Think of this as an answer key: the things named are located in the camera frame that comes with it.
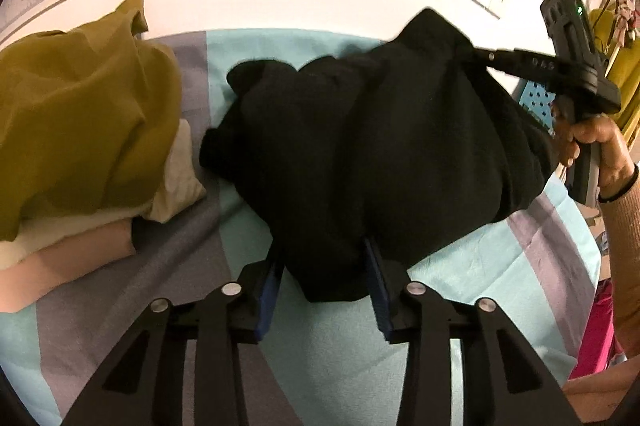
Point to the black coat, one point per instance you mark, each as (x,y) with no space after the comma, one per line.
(406,147)

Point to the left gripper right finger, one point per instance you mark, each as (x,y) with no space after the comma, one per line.
(504,382)

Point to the mustard hanging sweater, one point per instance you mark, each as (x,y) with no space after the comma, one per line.
(617,37)

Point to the teal grey bed sheet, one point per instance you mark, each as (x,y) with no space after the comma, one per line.
(319,364)

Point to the pink folded garment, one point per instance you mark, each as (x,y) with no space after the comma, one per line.
(63,262)

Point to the cream folded garment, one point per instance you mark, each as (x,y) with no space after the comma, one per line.
(178,190)

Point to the mustard folded garment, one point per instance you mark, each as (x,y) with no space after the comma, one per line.
(88,118)

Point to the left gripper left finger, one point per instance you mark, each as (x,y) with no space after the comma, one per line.
(140,382)

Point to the person's right hand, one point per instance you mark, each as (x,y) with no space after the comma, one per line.
(616,168)

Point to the teal plastic basket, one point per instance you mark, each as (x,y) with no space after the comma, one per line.
(537,102)

